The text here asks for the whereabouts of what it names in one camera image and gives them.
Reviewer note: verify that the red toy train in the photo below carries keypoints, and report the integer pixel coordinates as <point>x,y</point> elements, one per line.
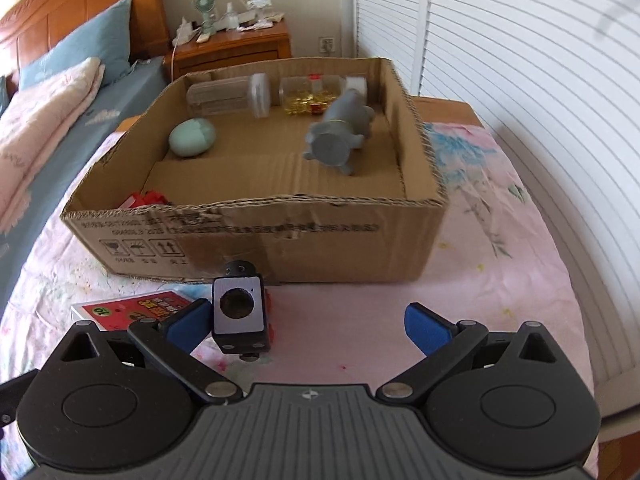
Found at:
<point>147,200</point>

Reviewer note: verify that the pink floral table cloth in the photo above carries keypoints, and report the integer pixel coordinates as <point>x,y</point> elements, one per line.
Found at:
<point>500,260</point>

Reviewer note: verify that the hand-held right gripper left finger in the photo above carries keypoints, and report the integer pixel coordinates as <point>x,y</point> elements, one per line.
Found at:
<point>187,327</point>

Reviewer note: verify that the small green desk fan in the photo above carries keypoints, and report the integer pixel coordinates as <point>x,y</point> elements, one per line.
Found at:
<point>203,5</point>

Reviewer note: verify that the dark blue toy cube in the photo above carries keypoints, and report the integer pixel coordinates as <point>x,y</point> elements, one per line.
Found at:
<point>237,320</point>

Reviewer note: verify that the large blue pillow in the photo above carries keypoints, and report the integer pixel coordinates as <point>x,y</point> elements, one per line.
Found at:
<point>85,45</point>

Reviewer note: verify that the grey rhino toy figure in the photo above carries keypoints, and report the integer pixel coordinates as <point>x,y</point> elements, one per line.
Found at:
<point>340,135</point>

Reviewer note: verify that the cardboard box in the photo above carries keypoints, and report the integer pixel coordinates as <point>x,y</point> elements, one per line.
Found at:
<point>300,240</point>

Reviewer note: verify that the clear plastic jar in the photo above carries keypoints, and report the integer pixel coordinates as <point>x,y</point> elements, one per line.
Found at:
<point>225,97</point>

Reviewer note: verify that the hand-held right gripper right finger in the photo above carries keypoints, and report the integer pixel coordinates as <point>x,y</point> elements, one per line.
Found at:
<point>425,332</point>

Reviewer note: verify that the blue bed sheet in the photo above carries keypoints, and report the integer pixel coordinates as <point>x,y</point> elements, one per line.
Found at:
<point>120,95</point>

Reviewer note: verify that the clear bottle of yellow capsules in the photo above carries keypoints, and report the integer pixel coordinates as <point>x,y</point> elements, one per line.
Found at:
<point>305,95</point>

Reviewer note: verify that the mint green oval case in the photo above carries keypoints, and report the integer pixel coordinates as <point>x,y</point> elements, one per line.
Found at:
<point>192,138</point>

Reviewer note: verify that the white power strip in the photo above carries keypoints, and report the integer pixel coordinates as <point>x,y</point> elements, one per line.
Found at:
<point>183,34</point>

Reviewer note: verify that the white stand with blue screen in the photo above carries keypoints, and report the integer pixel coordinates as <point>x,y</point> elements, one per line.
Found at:
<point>260,4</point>

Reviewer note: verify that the white louvered closet doors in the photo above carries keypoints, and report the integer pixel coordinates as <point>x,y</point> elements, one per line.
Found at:
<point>500,60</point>

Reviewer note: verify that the clear spray bottle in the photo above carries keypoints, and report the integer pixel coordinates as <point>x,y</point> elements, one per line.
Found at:
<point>231,17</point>

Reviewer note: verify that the wooden bed headboard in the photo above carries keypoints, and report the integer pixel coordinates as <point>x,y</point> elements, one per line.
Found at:
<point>65,0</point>

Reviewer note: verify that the wall socket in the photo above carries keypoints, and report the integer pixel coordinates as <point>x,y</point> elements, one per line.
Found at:
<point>326,45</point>

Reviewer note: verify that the wooden nightstand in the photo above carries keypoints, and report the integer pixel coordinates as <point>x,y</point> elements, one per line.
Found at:
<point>235,52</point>

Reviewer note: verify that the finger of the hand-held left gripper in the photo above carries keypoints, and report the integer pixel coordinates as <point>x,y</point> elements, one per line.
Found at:
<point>15,387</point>

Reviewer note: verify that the clear plastic card box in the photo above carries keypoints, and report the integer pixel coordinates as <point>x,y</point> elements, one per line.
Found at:
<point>125,310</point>

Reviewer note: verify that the pink floral quilt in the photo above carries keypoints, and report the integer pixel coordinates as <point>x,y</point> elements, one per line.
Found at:
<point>40,120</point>

